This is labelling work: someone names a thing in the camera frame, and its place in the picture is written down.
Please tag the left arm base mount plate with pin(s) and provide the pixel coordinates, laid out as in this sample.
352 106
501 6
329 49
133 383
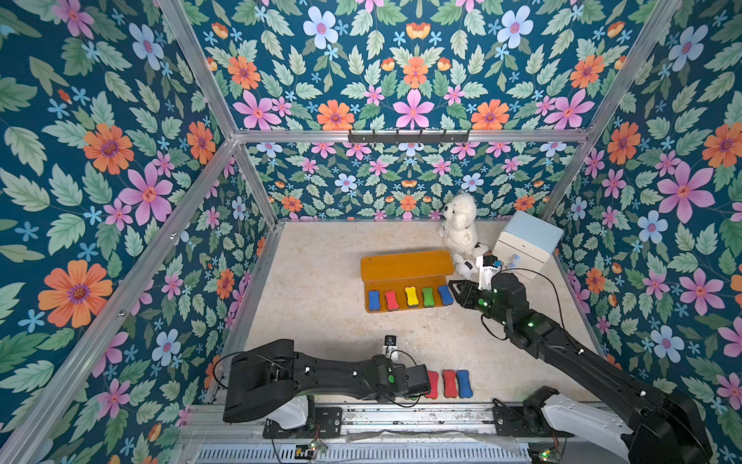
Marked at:
321 422

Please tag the black wall hook rail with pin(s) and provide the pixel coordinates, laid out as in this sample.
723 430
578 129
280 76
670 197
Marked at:
398 137

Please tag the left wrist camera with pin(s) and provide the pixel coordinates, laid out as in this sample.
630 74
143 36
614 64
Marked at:
391 349

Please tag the orange wooden two-tier shelf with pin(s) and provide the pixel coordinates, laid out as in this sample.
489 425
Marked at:
398 271

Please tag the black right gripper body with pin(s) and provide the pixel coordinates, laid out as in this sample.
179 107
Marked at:
466 291

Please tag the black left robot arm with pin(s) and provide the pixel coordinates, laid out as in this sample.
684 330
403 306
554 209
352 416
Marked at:
266 378

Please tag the yellow eraser lower shelf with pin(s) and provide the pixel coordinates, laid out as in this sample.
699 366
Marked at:
411 297

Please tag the large cream plush dog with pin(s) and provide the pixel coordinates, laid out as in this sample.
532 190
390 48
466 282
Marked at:
458 229

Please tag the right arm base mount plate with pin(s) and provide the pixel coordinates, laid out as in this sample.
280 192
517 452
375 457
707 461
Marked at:
522 417

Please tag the red eraser shelf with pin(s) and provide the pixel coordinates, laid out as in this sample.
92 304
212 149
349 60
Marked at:
434 379
392 303

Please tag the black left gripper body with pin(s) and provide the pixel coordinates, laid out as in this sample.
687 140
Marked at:
398 395

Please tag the small white plush toy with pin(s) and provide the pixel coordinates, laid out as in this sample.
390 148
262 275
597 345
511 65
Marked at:
466 268

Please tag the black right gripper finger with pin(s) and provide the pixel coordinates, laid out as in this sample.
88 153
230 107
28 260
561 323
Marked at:
460 286
463 298

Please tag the white three drawer cabinet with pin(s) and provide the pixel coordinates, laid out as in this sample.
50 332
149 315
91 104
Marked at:
526 244

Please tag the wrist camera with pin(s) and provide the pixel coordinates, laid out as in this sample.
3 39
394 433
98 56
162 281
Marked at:
488 266
391 349

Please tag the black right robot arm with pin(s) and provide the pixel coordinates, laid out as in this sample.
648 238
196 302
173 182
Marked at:
639 423

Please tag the blue eraser shelf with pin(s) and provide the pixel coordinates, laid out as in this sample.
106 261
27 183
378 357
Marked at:
464 384
374 301
445 295

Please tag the green eraser lower shelf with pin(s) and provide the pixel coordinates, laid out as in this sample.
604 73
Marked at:
428 297

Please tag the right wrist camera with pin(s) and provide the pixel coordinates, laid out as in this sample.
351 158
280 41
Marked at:
488 266

